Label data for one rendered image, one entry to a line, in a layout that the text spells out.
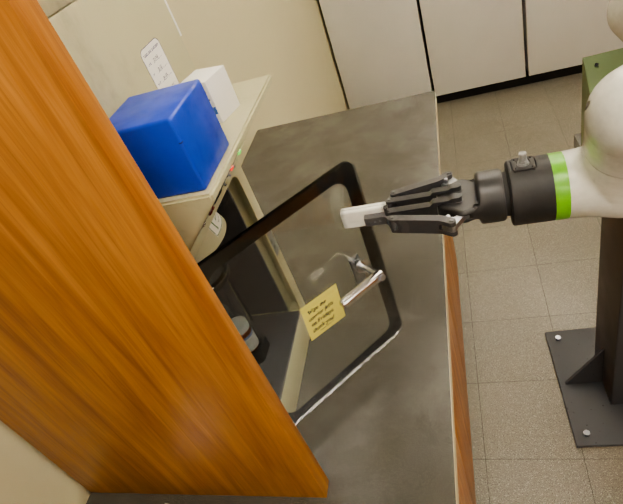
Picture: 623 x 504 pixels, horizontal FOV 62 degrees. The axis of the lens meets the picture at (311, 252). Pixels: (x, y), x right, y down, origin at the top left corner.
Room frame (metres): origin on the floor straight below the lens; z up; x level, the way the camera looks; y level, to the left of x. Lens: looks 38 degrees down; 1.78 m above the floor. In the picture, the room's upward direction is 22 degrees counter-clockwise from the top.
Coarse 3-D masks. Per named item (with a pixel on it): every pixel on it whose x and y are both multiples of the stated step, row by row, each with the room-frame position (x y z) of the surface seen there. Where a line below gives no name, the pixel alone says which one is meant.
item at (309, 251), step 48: (336, 192) 0.66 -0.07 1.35; (240, 240) 0.59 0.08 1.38; (288, 240) 0.62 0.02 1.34; (336, 240) 0.65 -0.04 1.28; (240, 288) 0.58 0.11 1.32; (288, 288) 0.61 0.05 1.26; (384, 288) 0.67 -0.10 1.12; (288, 336) 0.59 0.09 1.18; (336, 336) 0.62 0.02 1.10; (384, 336) 0.66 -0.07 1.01; (288, 384) 0.58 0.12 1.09; (336, 384) 0.61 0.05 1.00
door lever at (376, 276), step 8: (360, 264) 0.66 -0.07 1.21; (360, 272) 0.65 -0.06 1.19; (368, 272) 0.64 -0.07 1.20; (376, 272) 0.62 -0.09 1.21; (368, 280) 0.61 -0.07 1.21; (376, 280) 0.61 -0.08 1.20; (360, 288) 0.60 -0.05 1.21; (368, 288) 0.60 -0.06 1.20; (344, 296) 0.60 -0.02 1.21; (352, 296) 0.59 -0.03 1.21; (360, 296) 0.59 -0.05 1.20; (344, 304) 0.58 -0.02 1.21; (352, 304) 0.59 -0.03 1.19
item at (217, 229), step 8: (216, 216) 0.76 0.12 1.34; (216, 224) 0.74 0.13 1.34; (224, 224) 0.75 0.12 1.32; (208, 232) 0.72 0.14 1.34; (216, 232) 0.72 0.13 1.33; (224, 232) 0.73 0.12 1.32; (208, 240) 0.70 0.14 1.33; (216, 240) 0.71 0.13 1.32; (200, 248) 0.69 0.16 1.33; (208, 248) 0.70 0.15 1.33; (216, 248) 0.70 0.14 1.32; (200, 256) 0.68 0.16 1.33
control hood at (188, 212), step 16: (256, 80) 0.80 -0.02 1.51; (240, 96) 0.76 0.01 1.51; (256, 96) 0.73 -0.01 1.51; (240, 112) 0.70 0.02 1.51; (256, 112) 0.71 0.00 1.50; (224, 128) 0.67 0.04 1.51; (240, 128) 0.65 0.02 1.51; (240, 144) 0.62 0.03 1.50; (224, 160) 0.58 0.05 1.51; (224, 176) 0.55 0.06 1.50; (192, 192) 0.53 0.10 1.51; (208, 192) 0.52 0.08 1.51; (176, 208) 0.53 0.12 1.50; (192, 208) 0.52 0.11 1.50; (208, 208) 0.52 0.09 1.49; (176, 224) 0.53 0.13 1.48; (192, 224) 0.53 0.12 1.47; (192, 240) 0.53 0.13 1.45
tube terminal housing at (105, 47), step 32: (96, 0) 0.70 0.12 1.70; (128, 0) 0.76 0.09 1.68; (160, 0) 0.84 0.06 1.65; (64, 32) 0.63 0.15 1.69; (96, 32) 0.67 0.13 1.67; (128, 32) 0.73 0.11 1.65; (160, 32) 0.80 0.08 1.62; (96, 64) 0.65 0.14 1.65; (128, 64) 0.70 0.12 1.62; (192, 64) 0.84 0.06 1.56; (96, 96) 0.62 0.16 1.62; (128, 96) 0.67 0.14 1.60; (224, 192) 0.76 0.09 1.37
